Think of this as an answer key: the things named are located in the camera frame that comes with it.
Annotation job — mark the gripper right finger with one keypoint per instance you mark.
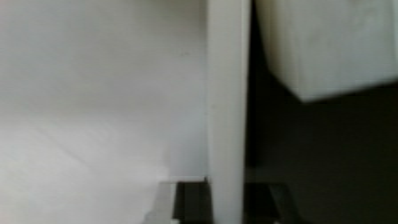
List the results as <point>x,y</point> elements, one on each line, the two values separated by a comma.
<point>285,203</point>

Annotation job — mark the white leg centre right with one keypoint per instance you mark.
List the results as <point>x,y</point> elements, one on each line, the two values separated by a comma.
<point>331,44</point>

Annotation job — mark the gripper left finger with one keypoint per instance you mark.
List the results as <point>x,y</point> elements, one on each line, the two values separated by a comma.
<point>160,215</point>

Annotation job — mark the white square table top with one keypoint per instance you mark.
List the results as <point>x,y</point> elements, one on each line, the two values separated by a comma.
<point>123,89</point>

